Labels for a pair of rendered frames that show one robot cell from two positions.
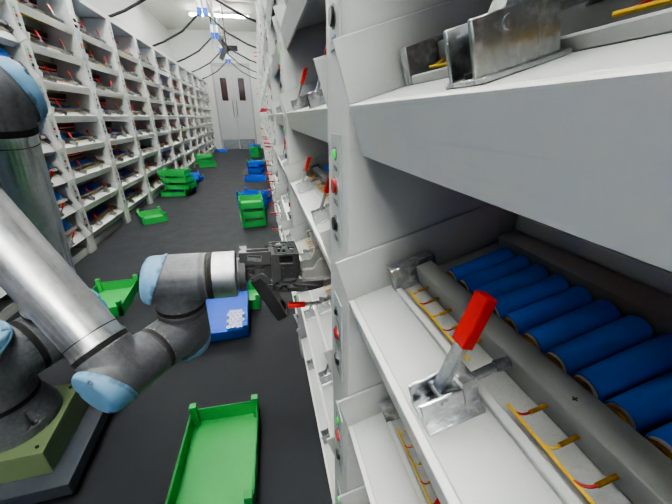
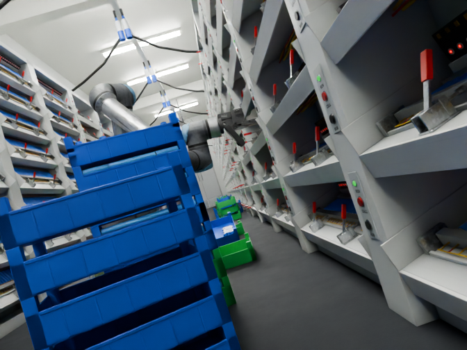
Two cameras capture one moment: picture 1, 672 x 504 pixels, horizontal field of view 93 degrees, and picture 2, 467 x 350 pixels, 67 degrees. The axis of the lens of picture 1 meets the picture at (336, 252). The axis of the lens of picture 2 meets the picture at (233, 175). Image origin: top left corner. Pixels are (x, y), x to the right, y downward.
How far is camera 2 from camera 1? 114 cm
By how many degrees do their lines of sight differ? 27
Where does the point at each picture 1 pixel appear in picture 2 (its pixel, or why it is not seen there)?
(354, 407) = (265, 115)
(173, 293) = (194, 132)
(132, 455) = not seen: hidden behind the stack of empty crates
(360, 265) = (248, 62)
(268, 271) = (231, 121)
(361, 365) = (261, 98)
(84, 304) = not seen: hidden behind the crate
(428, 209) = not seen: hidden behind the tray
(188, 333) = (203, 153)
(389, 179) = (248, 37)
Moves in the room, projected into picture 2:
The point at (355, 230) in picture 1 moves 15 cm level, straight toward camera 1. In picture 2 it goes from (243, 53) to (234, 39)
